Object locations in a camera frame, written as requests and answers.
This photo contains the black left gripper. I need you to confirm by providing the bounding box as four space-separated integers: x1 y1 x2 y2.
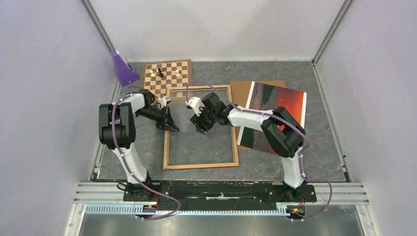
136 105 179 133

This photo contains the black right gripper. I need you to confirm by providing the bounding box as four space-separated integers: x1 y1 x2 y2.
191 103 217 134

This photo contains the wooden picture frame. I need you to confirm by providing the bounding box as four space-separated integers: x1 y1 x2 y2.
163 85 239 170

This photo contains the red sunset photo print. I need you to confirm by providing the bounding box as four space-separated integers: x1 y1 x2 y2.
236 81 307 155

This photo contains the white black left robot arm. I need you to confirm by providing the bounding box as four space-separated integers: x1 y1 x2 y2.
98 89 179 201

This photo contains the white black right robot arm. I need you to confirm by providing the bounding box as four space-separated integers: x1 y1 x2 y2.
185 92 307 201

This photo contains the brown cardboard backing board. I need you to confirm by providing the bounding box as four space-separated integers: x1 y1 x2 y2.
230 80 287 151

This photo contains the wooden chessboard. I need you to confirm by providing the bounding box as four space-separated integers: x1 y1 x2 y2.
140 59 193 97

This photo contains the purple wedge stand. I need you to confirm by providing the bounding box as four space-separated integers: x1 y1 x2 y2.
111 50 140 87

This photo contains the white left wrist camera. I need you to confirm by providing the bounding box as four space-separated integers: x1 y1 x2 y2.
157 96 172 108

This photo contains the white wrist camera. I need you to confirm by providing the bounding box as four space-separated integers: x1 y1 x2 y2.
185 97 205 117
157 96 172 108

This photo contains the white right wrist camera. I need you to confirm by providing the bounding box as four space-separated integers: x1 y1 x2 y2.
185 97 205 117

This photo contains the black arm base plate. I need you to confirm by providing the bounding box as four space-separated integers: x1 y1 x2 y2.
122 180 317 204

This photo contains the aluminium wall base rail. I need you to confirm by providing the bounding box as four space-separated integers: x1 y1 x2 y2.
89 80 121 181

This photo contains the slotted cable duct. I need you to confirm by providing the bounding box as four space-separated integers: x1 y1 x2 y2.
85 203 307 216

